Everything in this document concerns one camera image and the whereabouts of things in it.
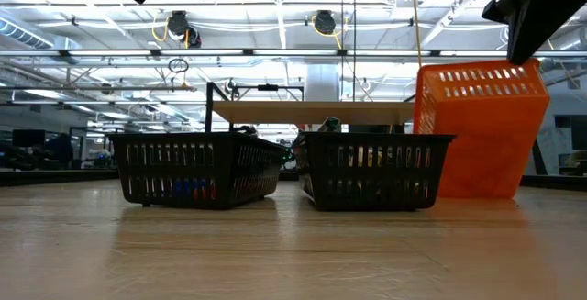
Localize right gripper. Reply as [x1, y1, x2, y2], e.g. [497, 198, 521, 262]
[462, 0, 587, 66]

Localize wooden shelf riser black legs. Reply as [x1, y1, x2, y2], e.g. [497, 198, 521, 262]
[205, 82, 421, 135]

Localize black background monitor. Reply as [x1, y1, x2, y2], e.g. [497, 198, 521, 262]
[11, 128, 47, 148]

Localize black ceiling cord reel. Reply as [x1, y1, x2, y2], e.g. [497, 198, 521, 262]
[313, 8, 338, 35]
[167, 9, 203, 49]

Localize orange slotted plastic basket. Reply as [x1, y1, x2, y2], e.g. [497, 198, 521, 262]
[412, 58, 551, 200]

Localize silver ventilation duct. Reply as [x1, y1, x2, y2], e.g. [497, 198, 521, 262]
[0, 15, 82, 52]

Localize black slotted plastic basket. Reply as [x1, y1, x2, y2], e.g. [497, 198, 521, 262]
[297, 130, 456, 213]
[108, 129, 288, 211]

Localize yellow hanging cord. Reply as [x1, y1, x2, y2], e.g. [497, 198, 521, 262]
[410, 0, 424, 70]

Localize long ceiling light bar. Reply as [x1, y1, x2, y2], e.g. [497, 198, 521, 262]
[0, 47, 587, 59]

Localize blue coil wrist keychain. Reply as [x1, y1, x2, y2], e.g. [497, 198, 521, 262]
[175, 179, 193, 200]

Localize person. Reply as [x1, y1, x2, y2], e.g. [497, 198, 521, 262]
[44, 133, 75, 169]

